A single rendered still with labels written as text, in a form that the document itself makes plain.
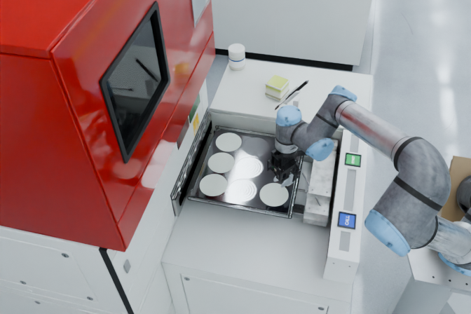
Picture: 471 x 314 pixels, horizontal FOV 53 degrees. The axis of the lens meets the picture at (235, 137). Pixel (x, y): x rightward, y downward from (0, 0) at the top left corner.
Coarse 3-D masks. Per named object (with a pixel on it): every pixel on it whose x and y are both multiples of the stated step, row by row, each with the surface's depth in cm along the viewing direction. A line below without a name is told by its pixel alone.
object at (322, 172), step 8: (328, 160) 177; (312, 168) 174; (320, 168) 174; (328, 168) 174; (312, 176) 172; (320, 176) 172; (328, 176) 171; (312, 184) 169; (320, 184) 169; (328, 184) 169; (312, 200) 164; (320, 200) 164; (320, 224) 159
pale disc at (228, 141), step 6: (228, 132) 186; (222, 138) 184; (228, 138) 184; (234, 138) 184; (216, 144) 181; (222, 144) 181; (228, 144) 181; (234, 144) 181; (240, 144) 181; (222, 150) 179; (228, 150) 179; (234, 150) 179
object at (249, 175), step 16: (256, 144) 181; (272, 144) 180; (208, 160) 176; (240, 160) 176; (256, 160) 175; (224, 176) 170; (240, 176) 170; (256, 176) 170; (272, 176) 170; (192, 192) 166; (224, 192) 165; (240, 192) 165; (256, 192) 165; (288, 192) 164; (272, 208) 160; (288, 208) 160
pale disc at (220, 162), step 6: (216, 156) 177; (222, 156) 177; (228, 156) 177; (210, 162) 175; (216, 162) 175; (222, 162) 175; (228, 162) 175; (234, 162) 175; (210, 168) 173; (216, 168) 173; (222, 168) 173; (228, 168) 173
